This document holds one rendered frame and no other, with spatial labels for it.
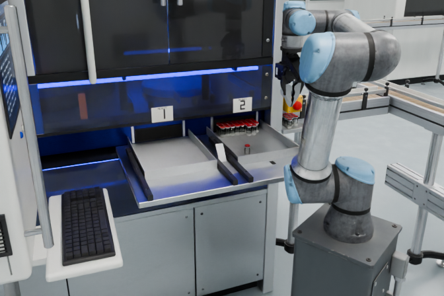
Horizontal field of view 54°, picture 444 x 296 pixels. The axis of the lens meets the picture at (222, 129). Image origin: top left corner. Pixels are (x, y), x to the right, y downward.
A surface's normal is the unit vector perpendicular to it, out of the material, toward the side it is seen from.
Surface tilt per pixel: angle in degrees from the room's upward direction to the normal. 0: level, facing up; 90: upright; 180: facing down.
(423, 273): 0
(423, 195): 90
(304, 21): 90
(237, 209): 90
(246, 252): 90
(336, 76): 109
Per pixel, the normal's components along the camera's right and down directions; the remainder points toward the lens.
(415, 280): 0.00, -0.94
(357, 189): 0.01, 0.33
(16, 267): 0.33, 0.33
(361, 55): 0.05, 0.06
